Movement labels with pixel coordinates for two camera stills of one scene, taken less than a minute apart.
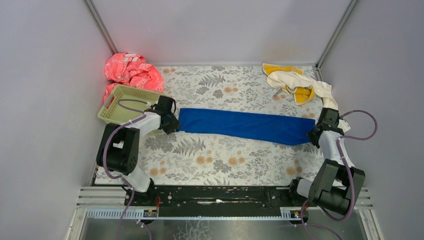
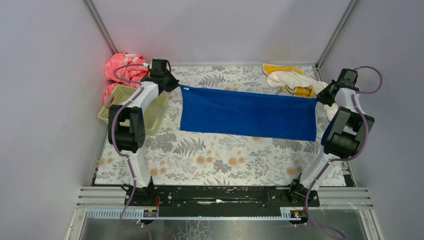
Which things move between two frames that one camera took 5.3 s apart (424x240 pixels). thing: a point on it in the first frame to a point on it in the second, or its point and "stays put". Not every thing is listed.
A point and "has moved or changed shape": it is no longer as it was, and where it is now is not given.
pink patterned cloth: x=128 y=69 stays put
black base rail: x=217 y=200 stays put
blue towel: x=261 y=127 has moved or changed shape
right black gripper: x=316 y=134 to x=325 y=94
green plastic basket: x=124 y=103 stays put
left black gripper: x=171 y=123 to x=170 y=84
